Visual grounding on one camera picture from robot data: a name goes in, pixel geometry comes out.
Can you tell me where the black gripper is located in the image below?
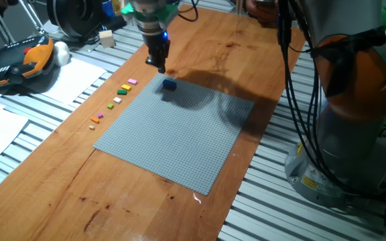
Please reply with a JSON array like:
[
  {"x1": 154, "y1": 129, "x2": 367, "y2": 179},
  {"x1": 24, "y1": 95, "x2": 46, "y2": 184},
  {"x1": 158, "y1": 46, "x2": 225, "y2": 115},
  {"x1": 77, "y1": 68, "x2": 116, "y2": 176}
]
[{"x1": 142, "y1": 30, "x2": 172, "y2": 74}]

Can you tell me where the grey Lego baseplate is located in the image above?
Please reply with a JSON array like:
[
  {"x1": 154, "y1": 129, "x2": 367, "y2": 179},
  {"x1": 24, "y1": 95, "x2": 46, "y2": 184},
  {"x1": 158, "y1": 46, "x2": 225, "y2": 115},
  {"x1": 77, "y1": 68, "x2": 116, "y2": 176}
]
[{"x1": 92, "y1": 72, "x2": 256, "y2": 197}]

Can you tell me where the person hand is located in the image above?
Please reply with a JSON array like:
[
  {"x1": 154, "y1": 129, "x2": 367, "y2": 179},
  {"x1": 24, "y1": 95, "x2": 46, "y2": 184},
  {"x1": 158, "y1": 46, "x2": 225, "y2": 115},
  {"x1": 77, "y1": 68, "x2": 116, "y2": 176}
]
[{"x1": 245, "y1": 0, "x2": 279, "y2": 24}]

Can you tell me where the light wooden cube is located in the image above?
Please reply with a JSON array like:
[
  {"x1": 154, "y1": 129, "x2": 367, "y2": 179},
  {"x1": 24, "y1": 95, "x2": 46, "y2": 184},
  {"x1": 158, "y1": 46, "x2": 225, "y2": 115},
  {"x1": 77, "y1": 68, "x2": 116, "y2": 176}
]
[{"x1": 99, "y1": 29, "x2": 117, "y2": 49}]

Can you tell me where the black round spool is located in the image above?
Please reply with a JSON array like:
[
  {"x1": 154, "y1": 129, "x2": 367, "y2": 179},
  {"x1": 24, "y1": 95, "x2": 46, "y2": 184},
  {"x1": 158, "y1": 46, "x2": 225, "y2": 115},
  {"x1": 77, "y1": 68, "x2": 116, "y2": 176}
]
[{"x1": 47, "y1": 0, "x2": 105, "y2": 38}]

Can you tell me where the white round object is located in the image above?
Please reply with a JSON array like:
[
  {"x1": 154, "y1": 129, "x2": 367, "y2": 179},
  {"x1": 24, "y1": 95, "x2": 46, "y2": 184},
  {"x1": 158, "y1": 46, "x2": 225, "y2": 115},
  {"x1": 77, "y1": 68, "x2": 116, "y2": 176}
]
[{"x1": 54, "y1": 41, "x2": 71, "y2": 67}]

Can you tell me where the orange and black teach pendant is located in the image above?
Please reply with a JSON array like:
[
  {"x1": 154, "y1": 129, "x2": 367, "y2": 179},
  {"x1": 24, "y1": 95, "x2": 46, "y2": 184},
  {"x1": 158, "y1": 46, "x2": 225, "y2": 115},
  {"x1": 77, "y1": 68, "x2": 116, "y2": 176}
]
[{"x1": 0, "y1": 35, "x2": 56, "y2": 90}]

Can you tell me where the wooden board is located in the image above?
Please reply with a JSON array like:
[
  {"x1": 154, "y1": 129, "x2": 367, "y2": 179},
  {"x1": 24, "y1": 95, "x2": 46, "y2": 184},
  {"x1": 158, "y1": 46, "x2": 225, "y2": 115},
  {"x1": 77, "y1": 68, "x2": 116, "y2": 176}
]
[{"x1": 0, "y1": 3, "x2": 306, "y2": 241}]

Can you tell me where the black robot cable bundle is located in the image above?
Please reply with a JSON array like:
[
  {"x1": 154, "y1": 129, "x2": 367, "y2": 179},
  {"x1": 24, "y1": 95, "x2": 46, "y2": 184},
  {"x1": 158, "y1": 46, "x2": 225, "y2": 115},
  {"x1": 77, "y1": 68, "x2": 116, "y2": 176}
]
[{"x1": 275, "y1": 0, "x2": 386, "y2": 202}]

